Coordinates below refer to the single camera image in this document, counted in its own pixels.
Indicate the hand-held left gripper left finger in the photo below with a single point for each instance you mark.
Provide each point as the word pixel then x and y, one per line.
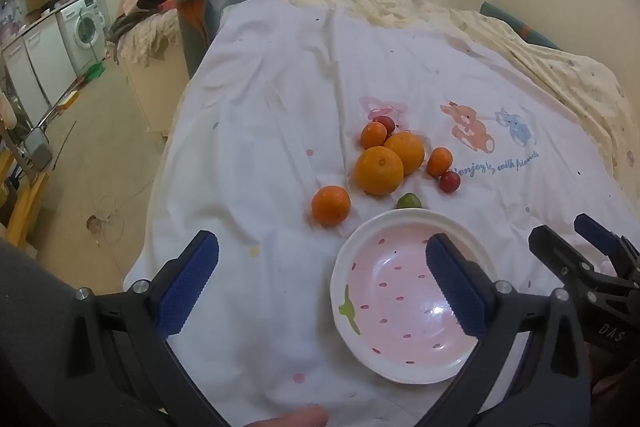
pixel 190 282

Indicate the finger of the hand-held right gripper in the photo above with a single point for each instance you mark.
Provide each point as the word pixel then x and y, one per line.
pixel 555 252
pixel 597 237

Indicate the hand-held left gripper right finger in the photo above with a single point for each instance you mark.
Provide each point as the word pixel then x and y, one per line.
pixel 455 287

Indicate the pink strawberry print plate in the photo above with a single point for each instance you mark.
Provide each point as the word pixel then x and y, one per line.
pixel 400 307

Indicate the dark red plum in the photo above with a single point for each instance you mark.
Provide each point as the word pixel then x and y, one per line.
pixel 449 182

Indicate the small tangerine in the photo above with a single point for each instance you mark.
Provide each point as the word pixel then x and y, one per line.
pixel 373 135
pixel 439 162

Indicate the large orange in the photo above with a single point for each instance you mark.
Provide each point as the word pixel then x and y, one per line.
pixel 411 152
pixel 379 171

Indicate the medium orange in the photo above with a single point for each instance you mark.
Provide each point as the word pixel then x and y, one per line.
pixel 331 206

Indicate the person's left hand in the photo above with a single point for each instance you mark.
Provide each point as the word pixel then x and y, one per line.
pixel 295 418

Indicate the green lime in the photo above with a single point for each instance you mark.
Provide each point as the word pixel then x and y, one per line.
pixel 409 201

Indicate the cream patterned duvet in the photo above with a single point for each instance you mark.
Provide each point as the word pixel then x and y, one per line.
pixel 575 72

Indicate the white printed blanket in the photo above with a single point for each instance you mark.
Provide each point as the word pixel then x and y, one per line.
pixel 275 132

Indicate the bright red cherry tomato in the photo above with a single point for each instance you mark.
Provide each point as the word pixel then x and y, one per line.
pixel 386 123

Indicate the yellow wooden table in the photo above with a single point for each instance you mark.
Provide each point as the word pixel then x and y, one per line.
pixel 25 212

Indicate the grey metal stool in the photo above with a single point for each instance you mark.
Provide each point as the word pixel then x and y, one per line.
pixel 39 149

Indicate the teal pillow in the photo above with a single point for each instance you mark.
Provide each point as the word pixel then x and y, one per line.
pixel 525 32

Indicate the green dustpan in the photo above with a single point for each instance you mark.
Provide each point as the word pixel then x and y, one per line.
pixel 95 70

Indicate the cream fluffy throw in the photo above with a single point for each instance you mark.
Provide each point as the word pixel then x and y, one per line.
pixel 150 37

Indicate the white kitchen cabinets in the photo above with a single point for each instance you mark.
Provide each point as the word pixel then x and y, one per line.
pixel 35 62

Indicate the white washing machine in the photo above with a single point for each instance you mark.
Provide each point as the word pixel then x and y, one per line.
pixel 82 27

